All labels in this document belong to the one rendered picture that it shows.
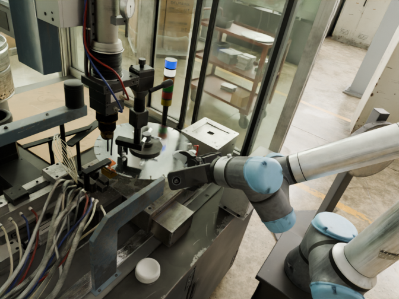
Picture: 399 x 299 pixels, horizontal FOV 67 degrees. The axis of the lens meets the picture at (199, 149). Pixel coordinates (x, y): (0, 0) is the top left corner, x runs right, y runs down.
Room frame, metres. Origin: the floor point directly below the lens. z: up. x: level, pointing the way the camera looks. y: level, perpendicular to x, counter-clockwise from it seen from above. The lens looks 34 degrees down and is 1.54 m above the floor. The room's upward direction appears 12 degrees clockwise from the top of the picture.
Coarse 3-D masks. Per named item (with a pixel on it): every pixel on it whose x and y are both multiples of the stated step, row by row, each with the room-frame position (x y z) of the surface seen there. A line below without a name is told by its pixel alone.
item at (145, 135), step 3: (150, 129) 0.87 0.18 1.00; (132, 132) 0.83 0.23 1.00; (144, 132) 0.84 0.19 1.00; (147, 132) 0.84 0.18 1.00; (141, 135) 0.83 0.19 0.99; (144, 135) 0.82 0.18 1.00; (147, 135) 0.82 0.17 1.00; (150, 135) 0.83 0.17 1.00; (144, 138) 0.81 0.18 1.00; (147, 138) 0.82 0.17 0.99; (150, 138) 0.83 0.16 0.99; (153, 138) 0.83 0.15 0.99; (156, 138) 0.83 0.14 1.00; (159, 138) 0.83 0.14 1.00; (144, 141) 0.80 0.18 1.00; (147, 141) 0.82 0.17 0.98
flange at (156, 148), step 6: (132, 138) 0.85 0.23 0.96; (144, 144) 0.81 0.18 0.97; (150, 144) 0.82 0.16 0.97; (156, 144) 0.85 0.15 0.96; (132, 150) 0.79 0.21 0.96; (144, 150) 0.80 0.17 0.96; (150, 150) 0.81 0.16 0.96; (156, 150) 0.81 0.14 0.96; (144, 156) 0.78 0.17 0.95; (150, 156) 0.79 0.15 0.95
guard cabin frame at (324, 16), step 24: (144, 0) 1.44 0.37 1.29; (216, 0) 1.27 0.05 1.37; (336, 0) 1.07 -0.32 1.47; (144, 24) 1.43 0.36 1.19; (144, 48) 1.43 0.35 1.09; (192, 48) 1.31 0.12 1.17; (312, 48) 1.07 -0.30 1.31; (72, 72) 1.69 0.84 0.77; (288, 96) 1.09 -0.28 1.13; (168, 120) 1.34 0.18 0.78; (192, 120) 1.28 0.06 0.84; (288, 120) 1.07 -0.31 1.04
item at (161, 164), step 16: (128, 128) 0.93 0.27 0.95; (144, 128) 0.95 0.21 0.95; (160, 128) 0.97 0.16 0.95; (96, 144) 0.79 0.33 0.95; (176, 144) 0.89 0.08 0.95; (128, 160) 0.74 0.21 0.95; (144, 160) 0.76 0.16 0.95; (160, 160) 0.78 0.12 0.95; (176, 160) 0.79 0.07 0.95; (128, 176) 0.67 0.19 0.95; (144, 176) 0.69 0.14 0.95; (160, 176) 0.70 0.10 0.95
